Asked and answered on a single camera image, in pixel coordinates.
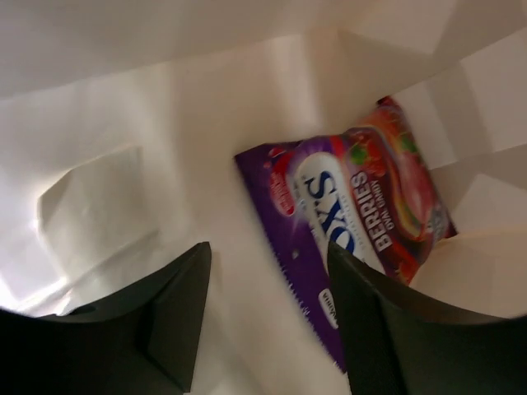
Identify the purple Fox's berries candy bag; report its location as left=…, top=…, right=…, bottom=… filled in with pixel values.
left=235, top=97, right=457, bottom=369

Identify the brown paper bag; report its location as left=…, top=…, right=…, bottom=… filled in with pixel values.
left=1, top=1, right=526, bottom=394

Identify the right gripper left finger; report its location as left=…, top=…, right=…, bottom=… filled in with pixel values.
left=1, top=242, right=212, bottom=394

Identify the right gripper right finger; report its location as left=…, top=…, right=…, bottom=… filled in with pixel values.
left=327, top=242, right=526, bottom=394

